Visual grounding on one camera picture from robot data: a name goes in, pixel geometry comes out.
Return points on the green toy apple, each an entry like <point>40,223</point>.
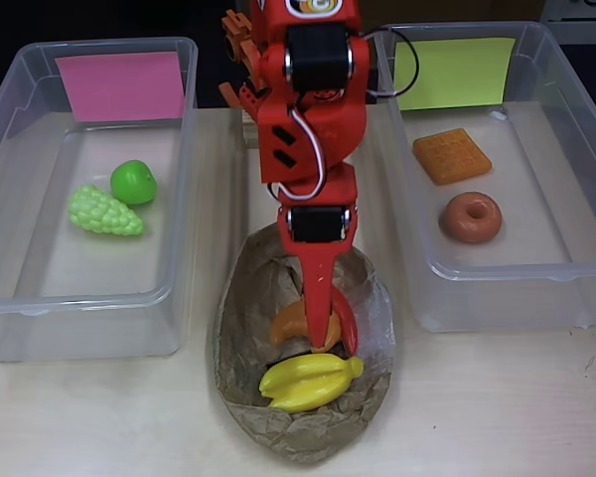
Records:
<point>134,181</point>

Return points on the pink sticky note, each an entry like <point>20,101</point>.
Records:
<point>119,84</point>

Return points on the yellow-green sticky note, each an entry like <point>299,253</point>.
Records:
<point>457,74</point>

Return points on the clear plastic bin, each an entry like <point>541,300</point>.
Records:
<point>526,278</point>
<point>10,248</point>

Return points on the plywood base block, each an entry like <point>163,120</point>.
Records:
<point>250,131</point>

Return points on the orange toy waffle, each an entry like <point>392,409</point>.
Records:
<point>449,156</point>

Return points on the crumpled brown paper bag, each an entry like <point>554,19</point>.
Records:
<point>298,437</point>

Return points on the orange-red gripper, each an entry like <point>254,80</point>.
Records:
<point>316,225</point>

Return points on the light green toy grapes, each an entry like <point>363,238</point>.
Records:
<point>102,211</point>

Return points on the white desk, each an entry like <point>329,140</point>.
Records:
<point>576,12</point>

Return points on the yellow toy banana bunch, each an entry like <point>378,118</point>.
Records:
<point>308,382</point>

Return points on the brown toy donut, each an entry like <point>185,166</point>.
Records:
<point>452,223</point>

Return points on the orange toy croissant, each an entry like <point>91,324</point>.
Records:
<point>288,325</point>

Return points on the red toy chili pepper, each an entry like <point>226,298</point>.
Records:
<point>348,323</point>

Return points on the orange clamp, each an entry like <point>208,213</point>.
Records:
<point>241,45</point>

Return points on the orange-red robot arm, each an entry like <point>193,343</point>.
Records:
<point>308,139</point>

